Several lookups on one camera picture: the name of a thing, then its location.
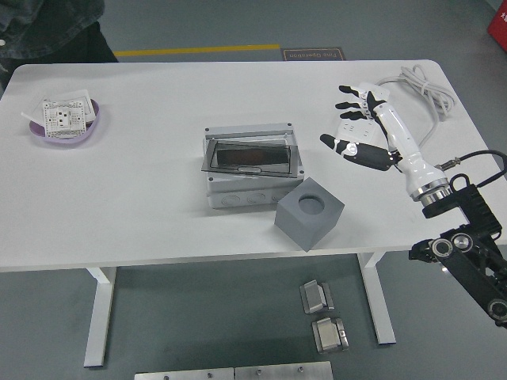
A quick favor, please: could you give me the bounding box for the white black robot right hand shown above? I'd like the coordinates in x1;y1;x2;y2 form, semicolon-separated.
318;82;448;197

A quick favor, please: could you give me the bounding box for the grey electrical box with lid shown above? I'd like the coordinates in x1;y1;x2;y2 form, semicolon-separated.
200;122;306;211

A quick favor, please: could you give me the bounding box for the grey cube with round hole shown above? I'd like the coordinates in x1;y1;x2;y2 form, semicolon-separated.
273;177;345;253

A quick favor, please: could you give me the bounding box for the dark floor sign with lettering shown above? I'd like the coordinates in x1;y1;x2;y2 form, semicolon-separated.
281;48;345;63

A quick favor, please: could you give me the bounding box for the white table leg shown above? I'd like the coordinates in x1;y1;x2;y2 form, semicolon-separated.
356;252;397;345
83;267;118;369

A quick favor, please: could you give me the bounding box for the red object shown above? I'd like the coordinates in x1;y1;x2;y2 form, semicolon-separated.
486;9;507;40

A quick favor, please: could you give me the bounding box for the silver metal block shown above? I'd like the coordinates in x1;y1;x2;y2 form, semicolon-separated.
299;279;336;315
311;316;350;353

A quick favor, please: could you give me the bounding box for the yellow floor tape line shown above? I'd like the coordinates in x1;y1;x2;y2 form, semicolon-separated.
113;44;281;58

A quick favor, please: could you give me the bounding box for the grey metal plate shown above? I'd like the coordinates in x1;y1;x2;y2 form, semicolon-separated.
234;360;334;380
133;367;235;380

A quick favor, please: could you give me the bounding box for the purple bowl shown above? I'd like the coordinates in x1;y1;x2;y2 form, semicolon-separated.
29;98;101;144

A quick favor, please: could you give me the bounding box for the white socket panel with holes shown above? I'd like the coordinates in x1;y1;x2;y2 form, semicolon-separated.
41;101;89;139

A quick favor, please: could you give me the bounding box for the person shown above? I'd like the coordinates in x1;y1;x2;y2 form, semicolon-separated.
0;0;120;96

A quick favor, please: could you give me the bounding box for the white power cable with plug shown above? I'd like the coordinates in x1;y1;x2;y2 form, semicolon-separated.
375;65;459;146

